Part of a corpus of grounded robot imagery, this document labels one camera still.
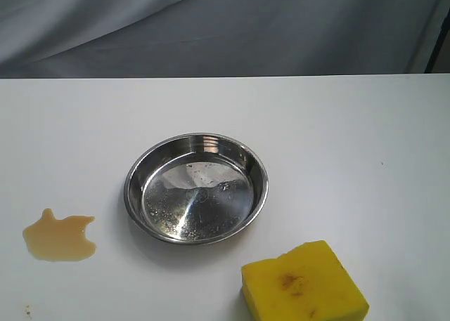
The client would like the round stainless steel dish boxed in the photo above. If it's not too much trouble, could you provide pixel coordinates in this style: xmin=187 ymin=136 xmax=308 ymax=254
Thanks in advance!
xmin=123 ymin=133 xmax=269 ymax=245

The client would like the black stand pole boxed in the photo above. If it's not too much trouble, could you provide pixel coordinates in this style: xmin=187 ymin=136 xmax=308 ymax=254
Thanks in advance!
xmin=424 ymin=0 xmax=449 ymax=74

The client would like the brown liquid spill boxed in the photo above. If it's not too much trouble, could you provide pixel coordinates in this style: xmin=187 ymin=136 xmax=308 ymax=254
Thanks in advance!
xmin=22 ymin=208 xmax=96 ymax=262

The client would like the yellow sponge block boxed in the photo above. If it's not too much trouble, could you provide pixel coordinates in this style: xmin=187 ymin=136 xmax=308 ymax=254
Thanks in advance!
xmin=241 ymin=240 xmax=369 ymax=320

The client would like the grey backdrop cloth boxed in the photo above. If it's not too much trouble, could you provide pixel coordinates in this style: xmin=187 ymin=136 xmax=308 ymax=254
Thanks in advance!
xmin=1 ymin=0 xmax=449 ymax=78

